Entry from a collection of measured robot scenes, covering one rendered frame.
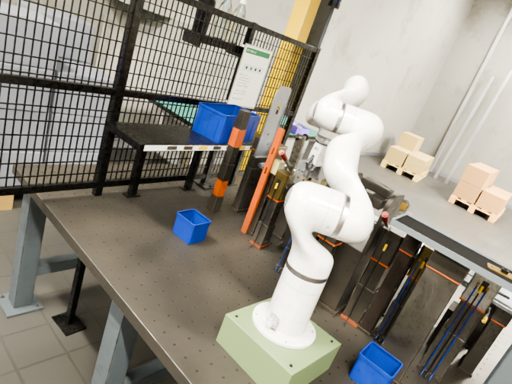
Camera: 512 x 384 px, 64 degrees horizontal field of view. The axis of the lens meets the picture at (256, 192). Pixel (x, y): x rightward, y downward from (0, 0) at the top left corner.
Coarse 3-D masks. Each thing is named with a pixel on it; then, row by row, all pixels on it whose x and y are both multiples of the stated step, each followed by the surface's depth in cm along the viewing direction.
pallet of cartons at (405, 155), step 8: (400, 136) 831; (408, 136) 822; (416, 136) 828; (400, 144) 832; (408, 144) 824; (416, 144) 817; (392, 152) 791; (400, 152) 783; (408, 152) 792; (416, 152) 828; (384, 160) 797; (392, 160) 792; (400, 160) 784; (408, 160) 775; (416, 160) 769; (424, 160) 770; (432, 160) 838; (400, 168) 784; (408, 168) 778; (416, 168) 771; (424, 168) 797; (416, 176) 771; (424, 176) 847
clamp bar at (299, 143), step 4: (296, 136) 161; (300, 136) 160; (304, 136) 160; (308, 136) 163; (296, 140) 162; (300, 140) 161; (304, 140) 161; (296, 144) 162; (300, 144) 161; (296, 148) 163; (300, 148) 162; (292, 152) 164; (296, 152) 163; (300, 152) 163; (292, 156) 165; (296, 156) 163; (292, 160) 165; (296, 160) 164; (292, 164) 166; (296, 164) 166; (292, 172) 167
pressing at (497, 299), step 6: (264, 162) 188; (282, 168) 188; (300, 174) 188; (294, 180) 178; (300, 180) 181; (462, 282) 136; (468, 282) 138; (498, 294) 137; (504, 294) 139; (510, 294) 141; (498, 300) 131; (504, 300) 134; (510, 300) 136; (498, 306) 131; (504, 306) 130; (510, 306) 131; (510, 312) 129
